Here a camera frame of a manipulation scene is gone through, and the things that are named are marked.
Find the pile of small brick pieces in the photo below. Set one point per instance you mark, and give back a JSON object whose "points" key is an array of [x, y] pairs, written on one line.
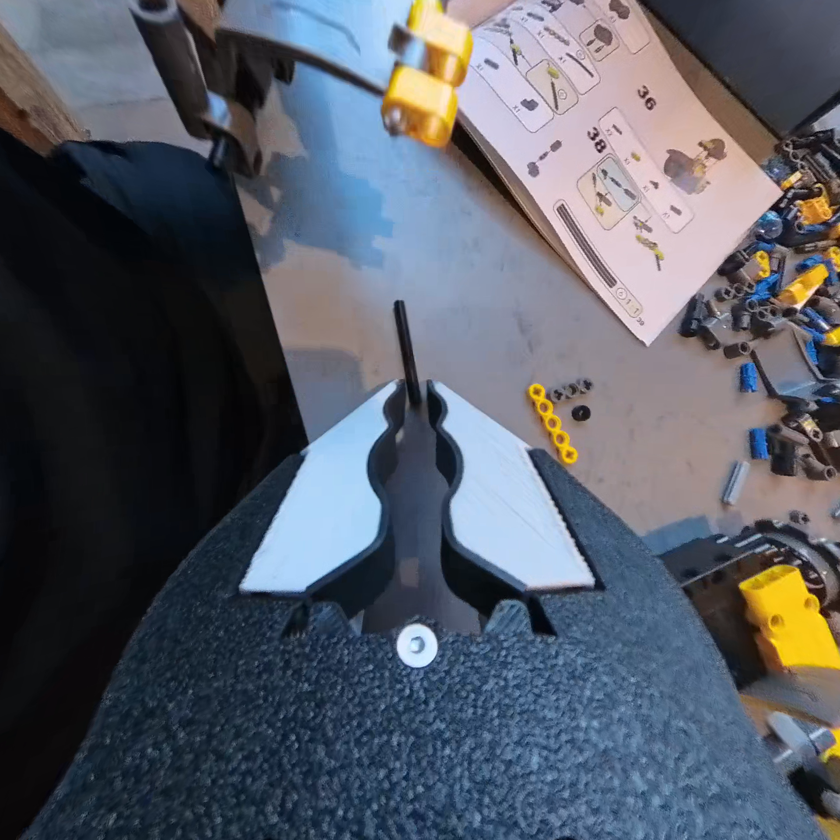
{"points": [[781, 295]]}

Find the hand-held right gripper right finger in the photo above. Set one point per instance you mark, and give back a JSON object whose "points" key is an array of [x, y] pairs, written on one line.
{"points": [[518, 518]]}

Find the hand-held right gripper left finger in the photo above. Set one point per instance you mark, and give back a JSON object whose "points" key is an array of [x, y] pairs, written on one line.
{"points": [[321, 518]]}

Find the light grey axle piece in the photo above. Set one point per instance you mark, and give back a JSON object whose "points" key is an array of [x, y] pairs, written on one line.
{"points": [[735, 484]]}

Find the wooden stool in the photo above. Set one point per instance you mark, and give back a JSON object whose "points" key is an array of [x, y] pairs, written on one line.
{"points": [[33, 105]]}

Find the small grey three-hole connector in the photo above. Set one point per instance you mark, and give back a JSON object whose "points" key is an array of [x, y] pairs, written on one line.
{"points": [[571, 390]]}

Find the grey curved panel piece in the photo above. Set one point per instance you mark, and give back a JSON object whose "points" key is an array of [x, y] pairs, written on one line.
{"points": [[787, 367]]}

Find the short black axle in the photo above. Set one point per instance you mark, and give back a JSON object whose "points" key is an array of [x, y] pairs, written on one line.
{"points": [[407, 348]]}

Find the instruction booklet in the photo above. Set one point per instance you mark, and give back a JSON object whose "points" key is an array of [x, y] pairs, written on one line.
{"points": [[610, 164]]}

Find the person's dark clothed body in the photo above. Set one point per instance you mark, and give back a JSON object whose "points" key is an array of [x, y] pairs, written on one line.
{"points": [[118, 459]]}

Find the grey yellow brick assembly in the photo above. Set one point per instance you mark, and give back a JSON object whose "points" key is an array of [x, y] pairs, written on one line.
{"points": [[426, 85]]}

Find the yellow five-hole beam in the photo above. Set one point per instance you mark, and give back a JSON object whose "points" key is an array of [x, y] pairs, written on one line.
{"points": [[552, 425]]}

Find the black yellow vehicle model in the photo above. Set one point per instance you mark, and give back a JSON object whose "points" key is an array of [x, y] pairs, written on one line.
{"points": [[781, 617]]}

